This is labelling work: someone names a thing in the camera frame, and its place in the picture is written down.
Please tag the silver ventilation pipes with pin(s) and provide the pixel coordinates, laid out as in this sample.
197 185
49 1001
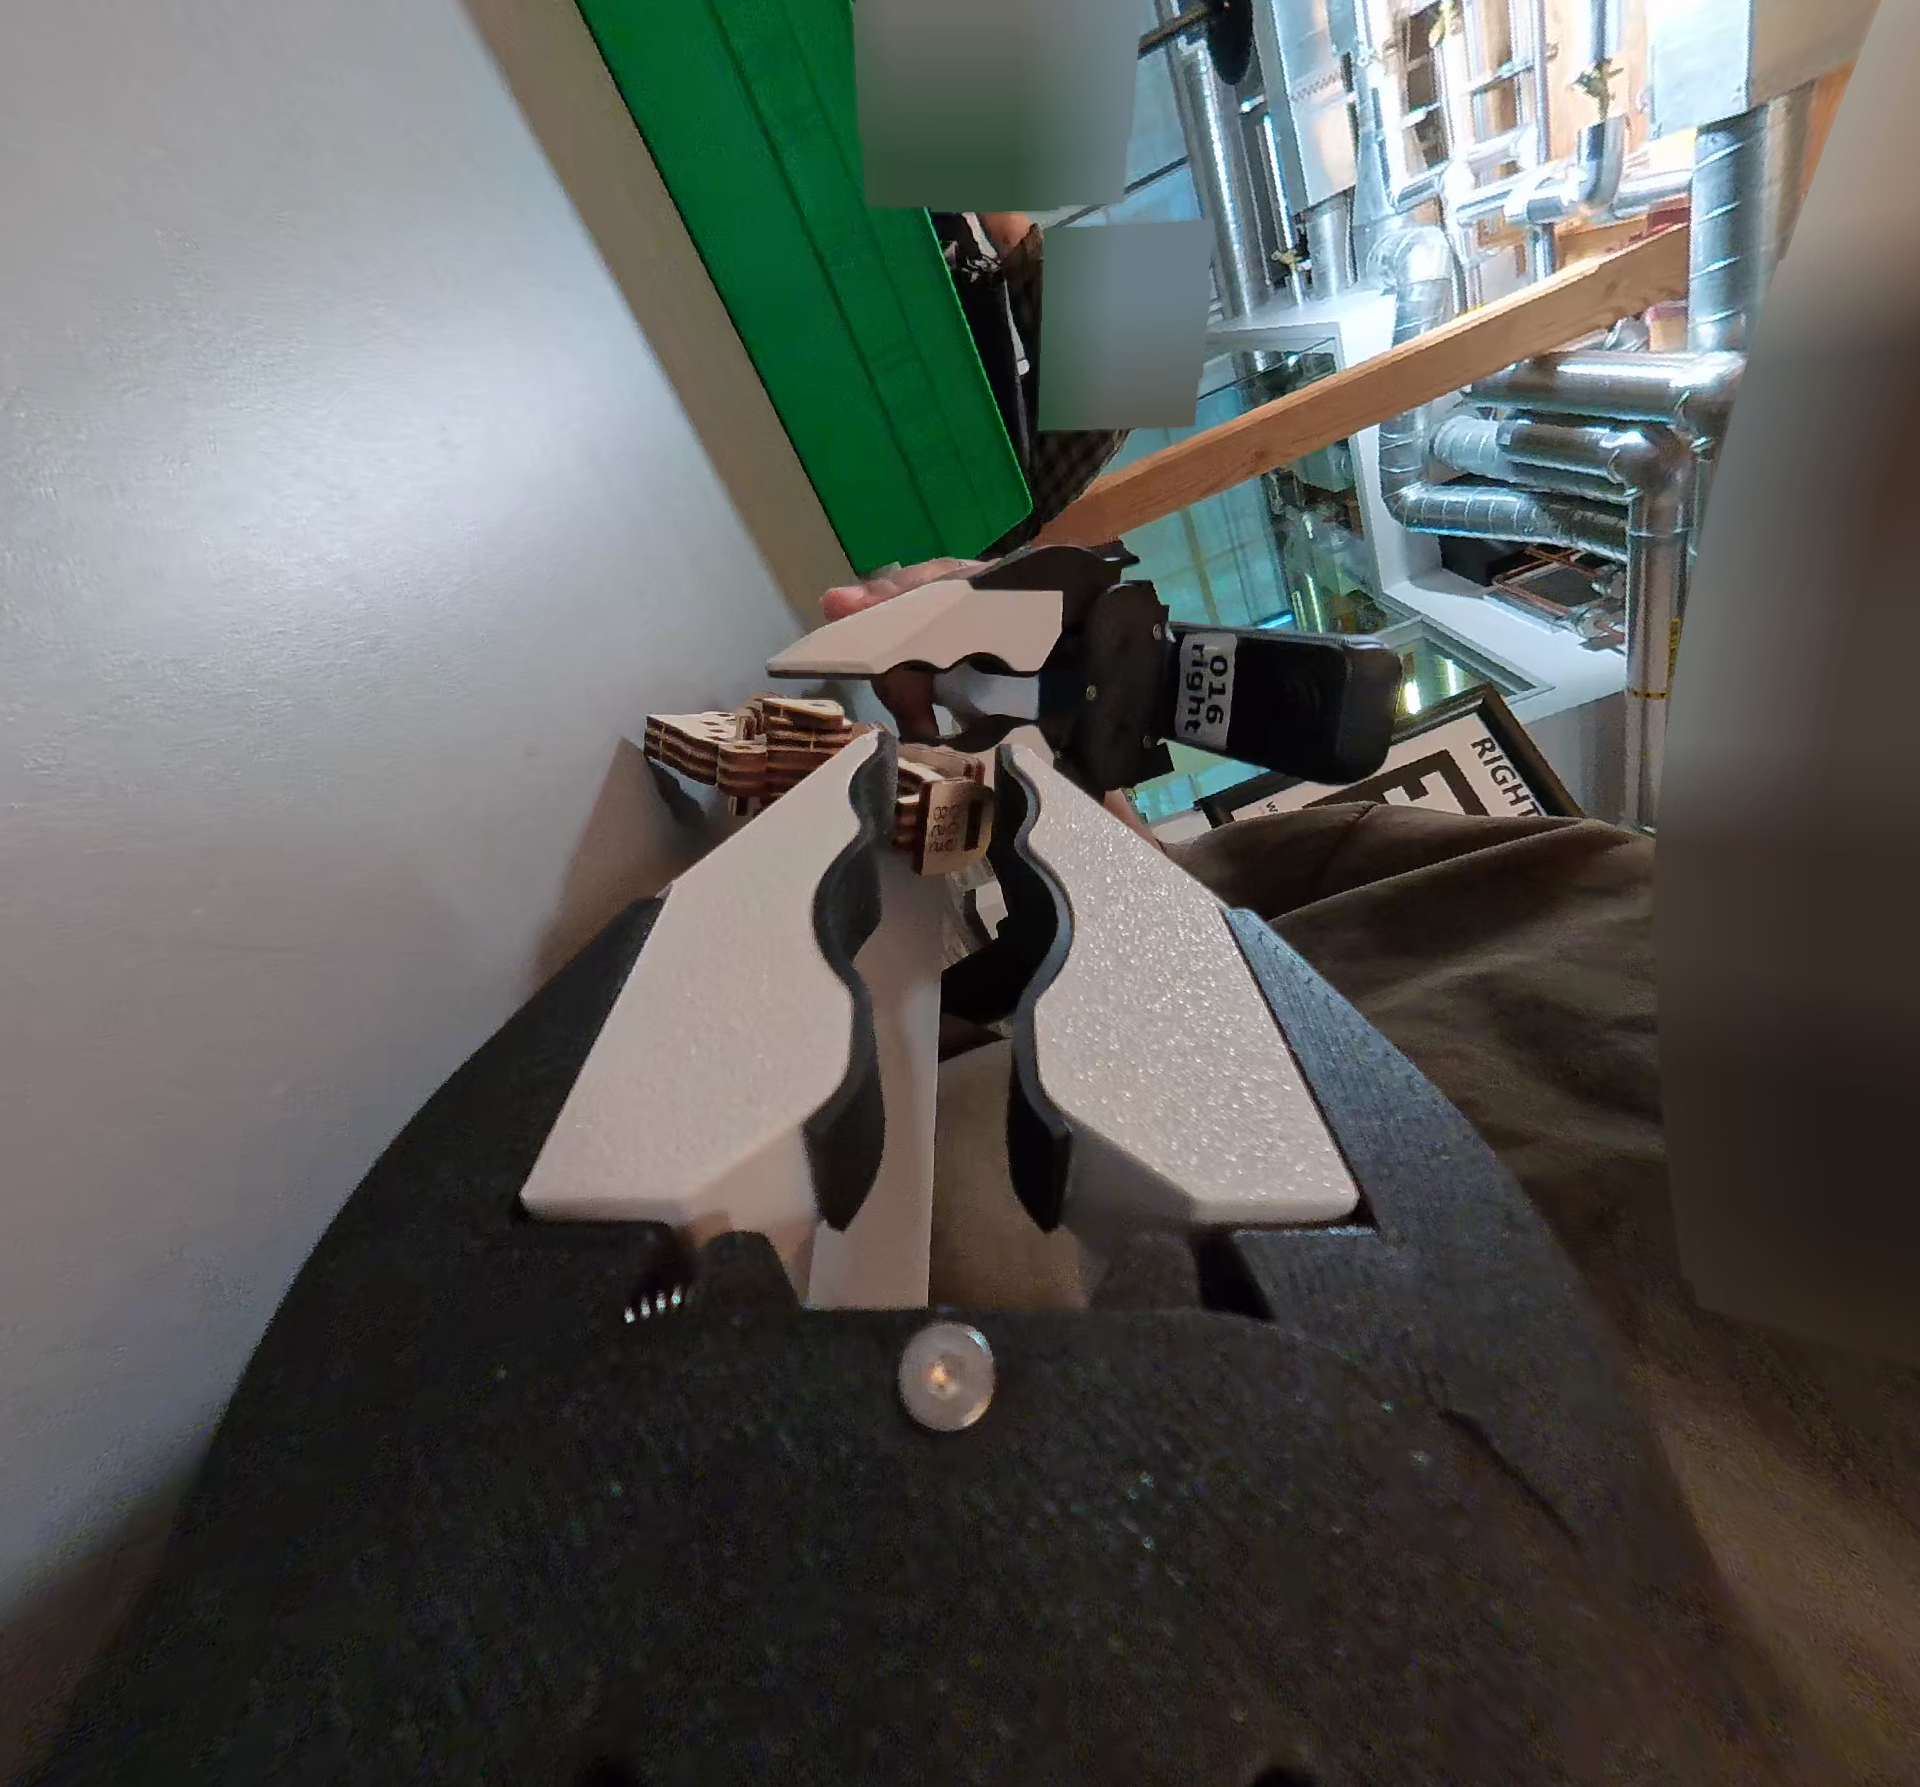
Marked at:
1589 408

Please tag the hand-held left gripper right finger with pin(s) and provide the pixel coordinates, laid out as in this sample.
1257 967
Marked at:
1186 1039

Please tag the green board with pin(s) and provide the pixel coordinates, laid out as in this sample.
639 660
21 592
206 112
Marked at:
795 214

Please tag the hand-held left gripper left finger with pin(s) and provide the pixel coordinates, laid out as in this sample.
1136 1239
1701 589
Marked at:
691 1053

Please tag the wooden beam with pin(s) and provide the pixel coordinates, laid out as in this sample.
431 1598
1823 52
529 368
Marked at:
1350 401

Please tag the person's right hand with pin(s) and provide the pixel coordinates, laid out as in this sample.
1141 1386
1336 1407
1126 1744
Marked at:
871 601

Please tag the wooden puzzle model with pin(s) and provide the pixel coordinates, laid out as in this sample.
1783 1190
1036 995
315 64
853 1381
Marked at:
767 746

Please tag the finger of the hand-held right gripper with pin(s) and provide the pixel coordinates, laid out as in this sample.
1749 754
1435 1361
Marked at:
982 726
900 634

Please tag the black framed sign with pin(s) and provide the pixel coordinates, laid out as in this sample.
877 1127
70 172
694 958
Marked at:
1479 766

